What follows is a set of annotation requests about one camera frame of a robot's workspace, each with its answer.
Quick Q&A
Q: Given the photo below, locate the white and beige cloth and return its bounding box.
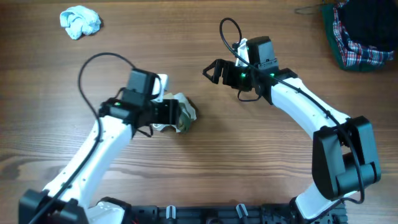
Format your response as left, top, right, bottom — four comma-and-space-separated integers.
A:
152, 93, 197, 133

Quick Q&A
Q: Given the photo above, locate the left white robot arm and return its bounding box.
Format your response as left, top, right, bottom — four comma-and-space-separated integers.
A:
18, 68, 181, 223

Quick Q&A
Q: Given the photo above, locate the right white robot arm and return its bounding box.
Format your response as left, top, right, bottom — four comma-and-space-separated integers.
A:
203, 36, 381, 223

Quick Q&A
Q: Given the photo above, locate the plaid lined green basket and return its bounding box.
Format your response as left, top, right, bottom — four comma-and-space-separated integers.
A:
320, 0, 397, 72

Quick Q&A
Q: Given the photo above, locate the crumpled light blue sock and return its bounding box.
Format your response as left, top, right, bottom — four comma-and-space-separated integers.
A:
60, 6, 101, 40

